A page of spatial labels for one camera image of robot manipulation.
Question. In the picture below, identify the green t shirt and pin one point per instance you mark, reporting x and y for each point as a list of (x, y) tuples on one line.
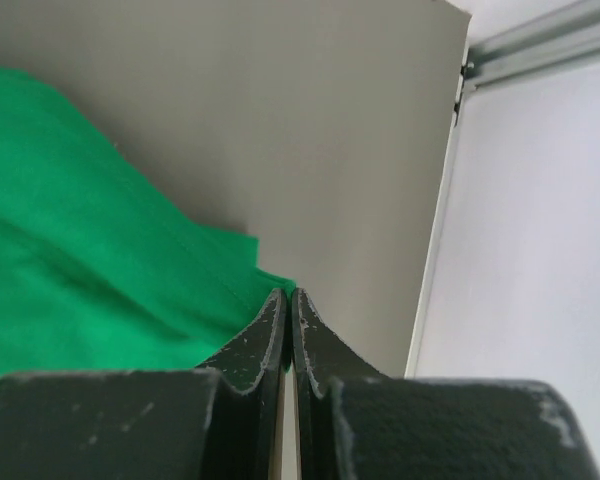
[(98, 269)]

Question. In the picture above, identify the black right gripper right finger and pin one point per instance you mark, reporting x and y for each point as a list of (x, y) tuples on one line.
[(319, 355)]

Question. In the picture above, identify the aluminium frame rail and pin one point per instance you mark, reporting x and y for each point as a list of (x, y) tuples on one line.
[(570, 33)]

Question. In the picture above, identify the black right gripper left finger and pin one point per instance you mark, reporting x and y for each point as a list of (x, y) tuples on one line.
[(243, 439)]

